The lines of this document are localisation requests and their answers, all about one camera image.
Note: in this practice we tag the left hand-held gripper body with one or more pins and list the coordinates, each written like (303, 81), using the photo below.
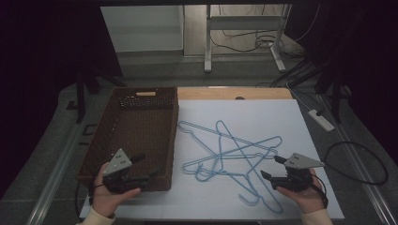
(116, 162)

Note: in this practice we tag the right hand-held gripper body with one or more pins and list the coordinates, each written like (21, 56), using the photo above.
(300, 161)

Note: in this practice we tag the brown woven basket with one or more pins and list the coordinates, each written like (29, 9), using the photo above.
(137, 131)

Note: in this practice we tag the person's right hand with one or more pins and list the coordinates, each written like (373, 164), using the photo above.
(308, 200)

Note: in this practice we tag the person's left hand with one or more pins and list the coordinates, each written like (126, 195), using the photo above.
(104, 201)

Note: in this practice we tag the white power strip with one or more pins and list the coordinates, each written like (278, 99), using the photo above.
(322, 122)

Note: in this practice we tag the black metal stand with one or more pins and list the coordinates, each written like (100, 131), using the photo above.
(336, 100)
(80, 93)

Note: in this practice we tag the dark curtain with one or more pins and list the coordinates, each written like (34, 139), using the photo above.
(369, 62)
(47, 62)

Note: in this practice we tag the white cabinet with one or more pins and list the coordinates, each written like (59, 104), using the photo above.
(144, 28)

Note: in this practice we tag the white desk frame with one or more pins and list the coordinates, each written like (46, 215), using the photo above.
(244, 22)

